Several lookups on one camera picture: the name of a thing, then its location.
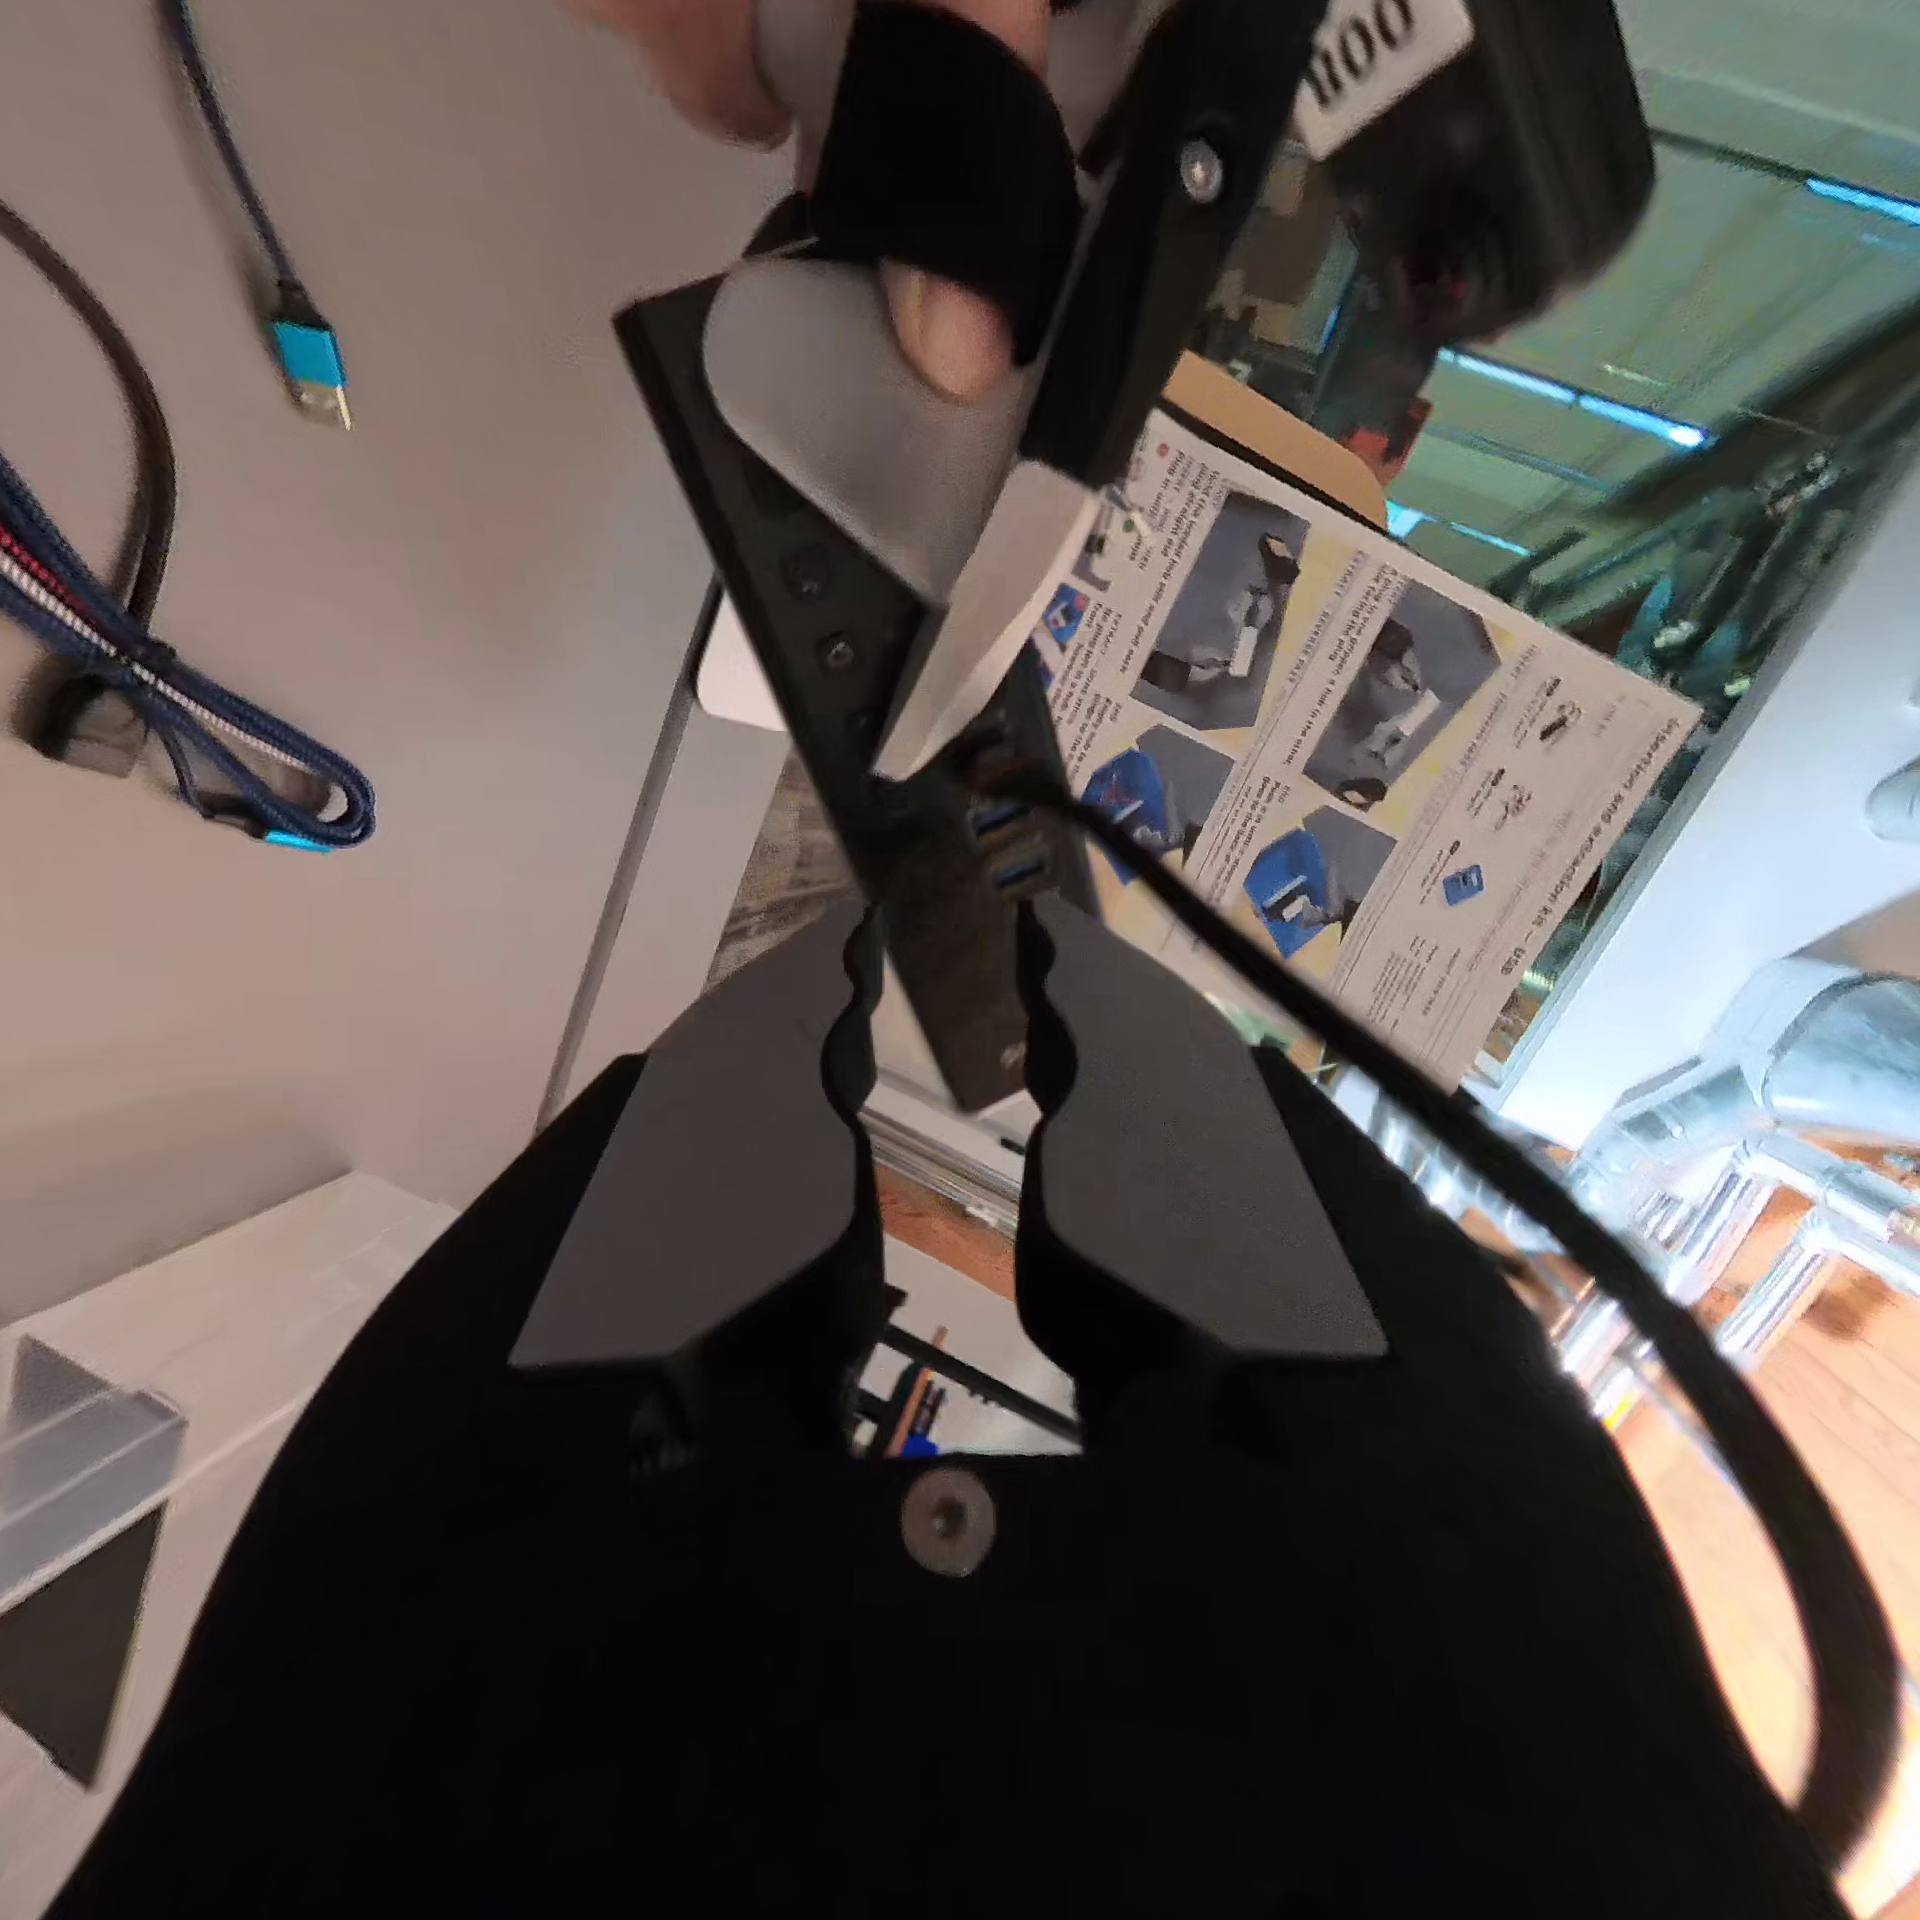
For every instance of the black USB hub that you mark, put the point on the black USB hub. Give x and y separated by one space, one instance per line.
938 944

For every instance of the person's left hand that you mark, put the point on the person's left hand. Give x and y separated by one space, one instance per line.
945 339

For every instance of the large rectangular silver duct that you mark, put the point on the large rectangular silver duct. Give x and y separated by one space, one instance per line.
1844 1050

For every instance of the clear plastic bin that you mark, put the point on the clear plastic bin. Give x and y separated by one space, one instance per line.
148 1319

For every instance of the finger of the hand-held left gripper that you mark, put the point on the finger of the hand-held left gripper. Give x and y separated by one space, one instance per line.
1003 630

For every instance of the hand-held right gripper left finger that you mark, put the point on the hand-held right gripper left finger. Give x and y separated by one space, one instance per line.
691 1200

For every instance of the printed instruction poster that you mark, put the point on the printed instruction poster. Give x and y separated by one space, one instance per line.
1348 675

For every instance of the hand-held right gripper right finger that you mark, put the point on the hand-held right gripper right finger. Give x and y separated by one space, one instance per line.
1200 1200

